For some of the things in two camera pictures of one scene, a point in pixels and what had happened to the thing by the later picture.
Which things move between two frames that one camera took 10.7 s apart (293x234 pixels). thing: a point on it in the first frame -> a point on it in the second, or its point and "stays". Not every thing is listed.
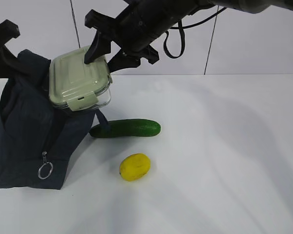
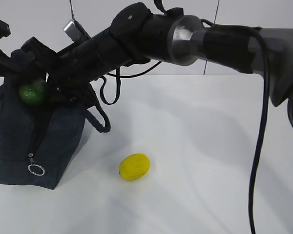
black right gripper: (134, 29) -> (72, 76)
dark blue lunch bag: (35, 137) stays
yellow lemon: (134, 166) stays
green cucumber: (126, 128) -> (32, 94)
